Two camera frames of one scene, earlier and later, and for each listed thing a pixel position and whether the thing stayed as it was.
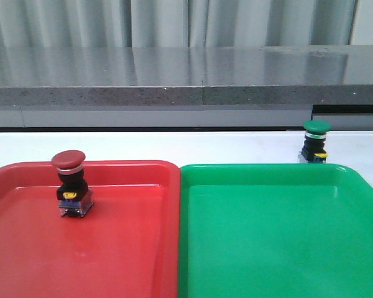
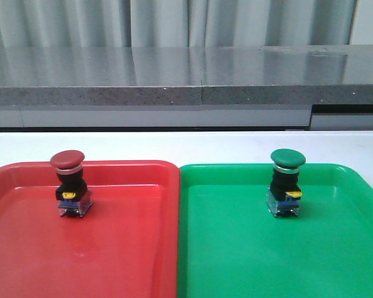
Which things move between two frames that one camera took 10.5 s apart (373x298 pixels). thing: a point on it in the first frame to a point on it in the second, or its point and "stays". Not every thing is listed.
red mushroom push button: (74, 197) stays
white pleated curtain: (55, 23) stays
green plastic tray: (279, 230) stays
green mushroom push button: (313, 150) to (284, 197)
